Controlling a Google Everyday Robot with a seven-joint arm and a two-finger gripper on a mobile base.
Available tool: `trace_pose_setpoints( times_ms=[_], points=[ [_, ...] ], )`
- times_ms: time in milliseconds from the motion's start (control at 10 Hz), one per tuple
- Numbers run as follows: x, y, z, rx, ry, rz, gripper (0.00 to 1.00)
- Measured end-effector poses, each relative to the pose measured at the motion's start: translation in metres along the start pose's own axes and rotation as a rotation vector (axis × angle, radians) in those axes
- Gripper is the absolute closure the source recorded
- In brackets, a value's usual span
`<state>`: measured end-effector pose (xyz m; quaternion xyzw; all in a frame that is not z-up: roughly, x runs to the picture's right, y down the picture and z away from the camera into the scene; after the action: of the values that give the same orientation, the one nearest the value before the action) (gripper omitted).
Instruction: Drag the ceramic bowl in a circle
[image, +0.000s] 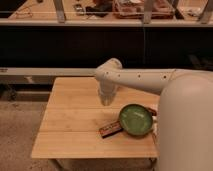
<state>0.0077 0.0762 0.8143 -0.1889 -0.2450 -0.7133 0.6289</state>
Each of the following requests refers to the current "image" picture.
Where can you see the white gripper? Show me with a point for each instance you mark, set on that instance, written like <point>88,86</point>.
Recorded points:
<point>107,92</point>

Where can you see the green ceramic bowl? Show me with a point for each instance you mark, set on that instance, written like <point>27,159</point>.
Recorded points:
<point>135,119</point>

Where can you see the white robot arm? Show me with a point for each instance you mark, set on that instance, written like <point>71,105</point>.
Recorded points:
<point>185,111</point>

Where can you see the dark rectangular snack box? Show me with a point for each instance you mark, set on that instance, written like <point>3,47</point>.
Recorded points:
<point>110,129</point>

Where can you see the small red brown object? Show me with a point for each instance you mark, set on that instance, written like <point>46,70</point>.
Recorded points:
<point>152,111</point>

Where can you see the light wooden table board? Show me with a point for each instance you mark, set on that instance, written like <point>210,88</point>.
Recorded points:
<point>74,115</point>

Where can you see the clear tray of items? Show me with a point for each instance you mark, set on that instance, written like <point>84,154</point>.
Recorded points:
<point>136,8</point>

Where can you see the long shelf rail frame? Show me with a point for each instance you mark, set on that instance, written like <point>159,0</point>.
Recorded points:
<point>100,13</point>

